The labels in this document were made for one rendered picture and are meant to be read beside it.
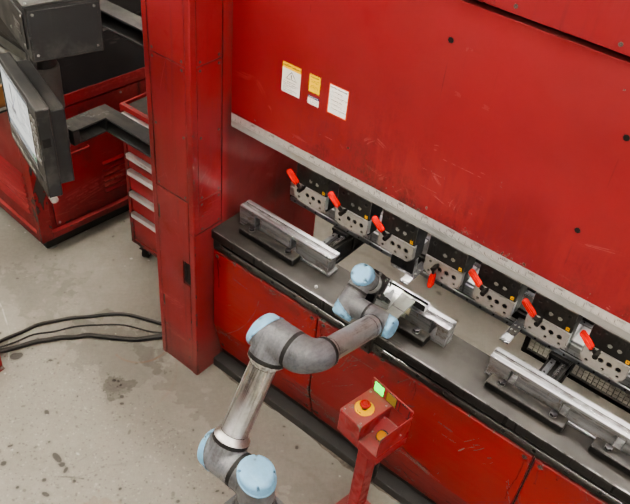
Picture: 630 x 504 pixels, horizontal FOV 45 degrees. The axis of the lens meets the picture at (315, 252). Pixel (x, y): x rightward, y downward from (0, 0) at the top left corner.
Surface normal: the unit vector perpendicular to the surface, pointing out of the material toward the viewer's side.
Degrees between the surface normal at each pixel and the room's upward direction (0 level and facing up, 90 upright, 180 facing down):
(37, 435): 0
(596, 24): 90
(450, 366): 0
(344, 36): 90
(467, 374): 0
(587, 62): 90
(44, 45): 90
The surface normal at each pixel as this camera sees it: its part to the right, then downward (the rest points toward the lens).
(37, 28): 0.54, 0.58
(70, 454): 0.08, -0.76
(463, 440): -0.63, 0.46
